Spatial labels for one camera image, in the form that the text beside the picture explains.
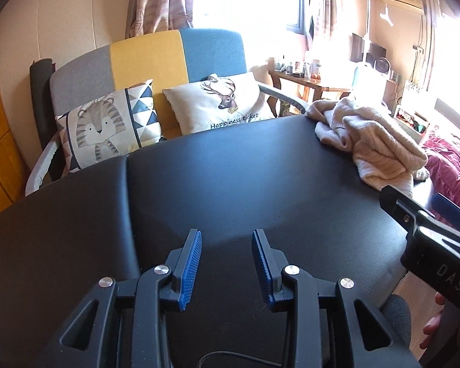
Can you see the wall air conditioner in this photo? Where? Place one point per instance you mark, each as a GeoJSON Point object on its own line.
{"type": "Point", "coordinates": [402, 0]}

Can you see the black rolled mat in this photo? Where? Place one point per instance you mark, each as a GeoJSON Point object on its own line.
{"type": "Point", "coordinates": [42, 99]}

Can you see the small desk fan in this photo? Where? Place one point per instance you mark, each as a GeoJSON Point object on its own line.
{"type": "Point", "coordinates": [382, 66]}

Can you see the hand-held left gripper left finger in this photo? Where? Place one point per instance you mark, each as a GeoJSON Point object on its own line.
{"type": "Point", "coordinates": [189, 272]}

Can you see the patterned beige curtain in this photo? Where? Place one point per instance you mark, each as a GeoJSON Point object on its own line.
{"type": "Point", "coordinates": [325, 7]}
{"type": "Point", "coordinates": [157, 0]}

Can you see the white clothes stand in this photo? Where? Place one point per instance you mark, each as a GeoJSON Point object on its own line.
{"type": "Point", "coordinates": [369, 27]}

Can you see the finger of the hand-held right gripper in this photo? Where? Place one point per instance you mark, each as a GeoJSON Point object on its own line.
{"type": "Point", "coordinates": [450, 212]}
{"type": "Point", "coordinates": [400, 207]}

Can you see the group of bottles and jars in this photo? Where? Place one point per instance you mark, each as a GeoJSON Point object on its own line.
{"type": "Point", "coordinates": [297, 67]}

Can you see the white clothes hanger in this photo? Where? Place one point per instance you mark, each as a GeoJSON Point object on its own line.
{"type": "Point", "coordinates": [387, 15]}

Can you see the dark monitor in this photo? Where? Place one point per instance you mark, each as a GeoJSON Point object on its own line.
{"type": "Point", "coordinates": [358, 48]}

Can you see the deer print cushion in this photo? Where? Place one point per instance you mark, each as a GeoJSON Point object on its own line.
{"type": "Point", "coordinates": [218, 103]}

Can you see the grey yellow blue sofa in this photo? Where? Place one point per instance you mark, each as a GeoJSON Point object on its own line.
{"type": "Point", "coordinates": [145, 65]}

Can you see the tiger print cushion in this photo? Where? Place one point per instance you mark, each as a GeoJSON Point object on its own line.
{"type": "Point", "coordinates": [103, 126]}

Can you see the red quilt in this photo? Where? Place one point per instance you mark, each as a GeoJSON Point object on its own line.
{"type": "Point", "coordinates": [452, 165]}

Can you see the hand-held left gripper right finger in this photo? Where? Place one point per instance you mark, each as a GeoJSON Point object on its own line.
{"type": "Point", "coordinates": [263, 272]}

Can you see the person's right hand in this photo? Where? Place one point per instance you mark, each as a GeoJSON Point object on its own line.
{"type": "Point", "coordinates": [432, 327]}

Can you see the cream knit sweater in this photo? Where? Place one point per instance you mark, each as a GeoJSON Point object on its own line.
{"type": "Point", "coordinates": [383, 149]}

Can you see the wooden side table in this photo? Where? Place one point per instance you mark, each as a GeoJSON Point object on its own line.
{"type": "Point", "coordinates": [314, 86]}

